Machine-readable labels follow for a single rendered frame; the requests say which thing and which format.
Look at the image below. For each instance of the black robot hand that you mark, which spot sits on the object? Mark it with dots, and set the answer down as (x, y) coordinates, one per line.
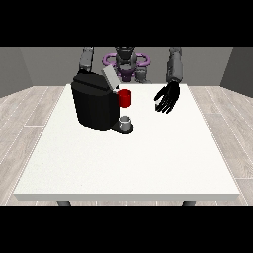
(170, 95)

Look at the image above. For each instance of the small grey coffee pod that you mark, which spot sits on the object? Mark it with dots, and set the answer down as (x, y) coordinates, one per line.
(158, 106)

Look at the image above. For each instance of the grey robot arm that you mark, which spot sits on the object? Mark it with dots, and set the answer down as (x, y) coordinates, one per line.
(86, 61)
(174, 67)

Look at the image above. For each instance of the red pod holder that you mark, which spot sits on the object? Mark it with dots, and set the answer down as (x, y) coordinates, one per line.
(125, 98)

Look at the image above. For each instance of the pale grey machine lid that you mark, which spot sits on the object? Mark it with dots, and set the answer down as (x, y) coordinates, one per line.
(110, 76)

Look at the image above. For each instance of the black coffee machine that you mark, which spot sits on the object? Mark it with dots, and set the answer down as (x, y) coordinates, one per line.
(94, 105)

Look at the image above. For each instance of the small grey cup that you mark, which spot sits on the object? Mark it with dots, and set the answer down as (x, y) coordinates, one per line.
(125, 123)

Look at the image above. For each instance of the grey robot trunk purple rings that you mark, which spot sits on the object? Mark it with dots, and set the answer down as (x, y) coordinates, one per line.
(126, 66)

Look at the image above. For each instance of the dark table leg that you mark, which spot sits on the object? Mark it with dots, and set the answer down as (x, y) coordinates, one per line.
(189, 202)
(64, 202)

